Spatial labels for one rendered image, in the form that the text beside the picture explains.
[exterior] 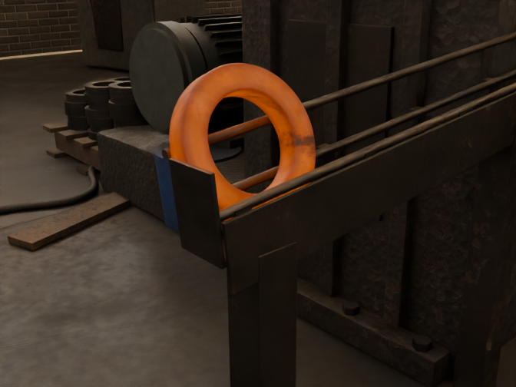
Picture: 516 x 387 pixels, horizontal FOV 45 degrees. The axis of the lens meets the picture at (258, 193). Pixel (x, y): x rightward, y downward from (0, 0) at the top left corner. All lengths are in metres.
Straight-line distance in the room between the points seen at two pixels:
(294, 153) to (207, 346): 0.86
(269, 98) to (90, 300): 1.14
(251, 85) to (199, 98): 0.07
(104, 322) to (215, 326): 0.29
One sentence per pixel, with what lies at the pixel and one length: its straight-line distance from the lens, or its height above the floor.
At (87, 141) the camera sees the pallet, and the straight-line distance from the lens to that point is 2.80.
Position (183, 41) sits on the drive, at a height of 0.63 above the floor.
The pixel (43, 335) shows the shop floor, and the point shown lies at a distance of 1.65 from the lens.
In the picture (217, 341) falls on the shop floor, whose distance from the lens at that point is 1.54.
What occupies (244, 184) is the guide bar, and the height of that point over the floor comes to 0.60.
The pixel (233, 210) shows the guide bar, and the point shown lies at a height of 0.61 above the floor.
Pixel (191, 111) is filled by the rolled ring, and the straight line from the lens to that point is 0.66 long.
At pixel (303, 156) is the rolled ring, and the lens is 0.74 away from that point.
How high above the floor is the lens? 0.84
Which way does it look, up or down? 20 degrees down
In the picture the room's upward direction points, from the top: 1 degrees counter-clockwise
